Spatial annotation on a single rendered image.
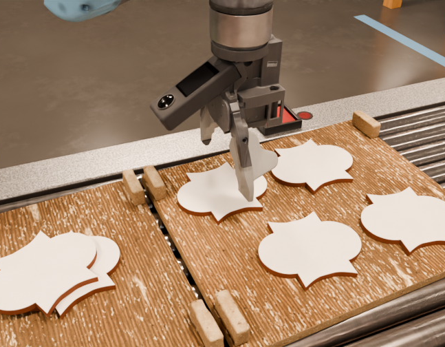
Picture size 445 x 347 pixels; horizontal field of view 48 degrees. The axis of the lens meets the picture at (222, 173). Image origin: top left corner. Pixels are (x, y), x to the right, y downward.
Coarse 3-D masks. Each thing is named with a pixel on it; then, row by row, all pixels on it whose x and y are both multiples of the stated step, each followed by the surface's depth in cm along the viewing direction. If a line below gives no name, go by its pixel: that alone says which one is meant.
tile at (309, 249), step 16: (272, 224) 69; (288, 224) 69; (304, 224) 69; (320, 224) 69; (336, 224) 69; (272, 240) 66; (288, 240) 66; (304, 240) 66; (320, 240) 66; (336, 240) 66; (352, 240) 66; (272, 256) 64; (288, 256) 64; (304, 256) 64; (320, 256) 64; (336, 256) 64; (352, 256) 64; (272, 272) 63; (288, 272) 62; (304, 272) 62; (320, 272) 62; (336, 272) 62; (352, 272) 62; (304, 288) 61
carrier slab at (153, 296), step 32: (96, 192) 76; (0, 224) 70; (32, 224) 70; (64, 224) 70; (96, 224) 70; (128, 224) 70; (0, 256) 65; (128, 256) 65; (160, 256) 65; (128, 288) 61; (160, 288) 61; (0, 320) 58; (32, 320) 58; (64, 320) 58; (96, 320) 58; (128, 320) 58; (160, 320) 58; (192, 320) 58
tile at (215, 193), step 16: (192, 176) 77; (208, 176) 77; (224, 176) 77; (192, 192) 74; (208, 192) 74; (224, 192) 74; (256, 192) 74; (192, 208) 71; (208, 208) 71; (224, 208) 71; (240, 208) 71; (256, 208) 72
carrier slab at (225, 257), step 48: (288, 144) 86; (336, 144) 86; (384, 144) 86; (288, 192) 76; (336, 192) 76; (384, 192) 76; (432, 192) 76; (192, 240) 68; (240, 240) 68; (240, 288) 61; (288, 288) 61; (336, 288) 61; (384, 288) 61; (288, 336) 56
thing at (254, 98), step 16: (224, 48) 60; (272, 48) 62; (240, 64) 62; (256, 64) 63; (272, 64) 64; (240, 80) 63; (256, 80) 64; (272, 80) 65; (224, 96) 63; (240, 96) 63; (256, 96) 63; (272, 96) 64; (224, 112) 64; (240, 112) 64; (256, 112) 66; (272, 112) 67; (224, 128) 65
